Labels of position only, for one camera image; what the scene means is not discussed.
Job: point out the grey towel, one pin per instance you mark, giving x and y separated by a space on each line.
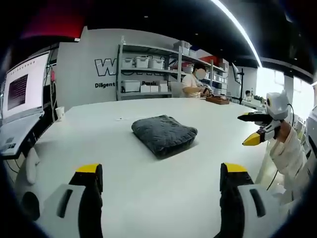
164 134

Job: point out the open laptop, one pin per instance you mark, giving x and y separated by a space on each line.
18 99

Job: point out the black monitor stand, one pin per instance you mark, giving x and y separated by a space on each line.
239 84

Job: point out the brown wooden tray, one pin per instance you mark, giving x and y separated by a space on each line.
218 100

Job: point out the grey metal shelving unit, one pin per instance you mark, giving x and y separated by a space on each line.
171 72

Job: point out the white paper cup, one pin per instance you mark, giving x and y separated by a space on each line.
60 113

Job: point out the white storage bin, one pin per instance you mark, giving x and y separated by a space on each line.
142 62
156 63
131 85
127 62

